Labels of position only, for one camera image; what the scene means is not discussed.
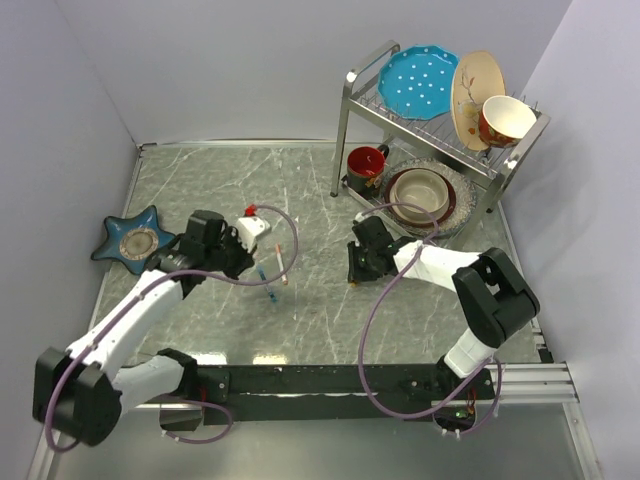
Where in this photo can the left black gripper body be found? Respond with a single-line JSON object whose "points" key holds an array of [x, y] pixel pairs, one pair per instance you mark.
{"points": [[229, 255]]}

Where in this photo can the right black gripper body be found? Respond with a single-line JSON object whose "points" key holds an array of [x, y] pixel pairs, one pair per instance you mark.
{"points": [[362, 268]]}

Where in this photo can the blue marker pen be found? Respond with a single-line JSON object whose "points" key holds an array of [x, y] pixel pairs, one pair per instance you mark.
{"points": [[266, 285]]}

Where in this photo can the white orange-tipped marker pen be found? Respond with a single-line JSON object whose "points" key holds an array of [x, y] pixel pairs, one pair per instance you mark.
{"points": [[280, 260]]}

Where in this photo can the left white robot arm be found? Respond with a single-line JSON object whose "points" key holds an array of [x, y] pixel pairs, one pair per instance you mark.
{"points": [[84, 390]]}

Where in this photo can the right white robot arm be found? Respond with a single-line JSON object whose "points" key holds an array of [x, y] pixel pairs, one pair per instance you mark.
{"points": [[496, 300]]}

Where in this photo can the blue star-shaped dish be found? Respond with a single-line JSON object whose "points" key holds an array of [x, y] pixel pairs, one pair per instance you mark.
{"points": [[130, 241]]}

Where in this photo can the beige bowl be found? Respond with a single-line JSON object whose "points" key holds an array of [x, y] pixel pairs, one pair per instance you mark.
{"points": [[420, 192]]}

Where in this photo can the red black mug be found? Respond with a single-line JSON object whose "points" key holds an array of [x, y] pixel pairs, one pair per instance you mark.
{"points": [[365, 166]]}

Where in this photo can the steel dish rack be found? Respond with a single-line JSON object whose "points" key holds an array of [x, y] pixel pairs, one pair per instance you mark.
{"points": [[438, 137]]}

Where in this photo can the dark red plate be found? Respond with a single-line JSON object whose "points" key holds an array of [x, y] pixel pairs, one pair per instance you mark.
{"points": [[400, 200]]}

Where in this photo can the blue polka-dot plate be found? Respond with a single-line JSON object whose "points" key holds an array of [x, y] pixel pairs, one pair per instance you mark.
{"points": [[415, 83]]}

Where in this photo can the red white bowl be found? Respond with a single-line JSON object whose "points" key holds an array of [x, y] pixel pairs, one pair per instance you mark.
{"points": [[504, 121]]}

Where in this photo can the cream floral plate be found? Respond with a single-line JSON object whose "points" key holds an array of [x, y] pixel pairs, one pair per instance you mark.
{"points": [[477, 77]]}

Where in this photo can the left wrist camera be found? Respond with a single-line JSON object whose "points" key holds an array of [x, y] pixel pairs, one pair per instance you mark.
{"points": [[251, 228]]}

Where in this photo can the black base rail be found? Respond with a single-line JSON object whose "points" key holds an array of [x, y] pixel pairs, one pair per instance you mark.
{"points": [[326, 392]]}

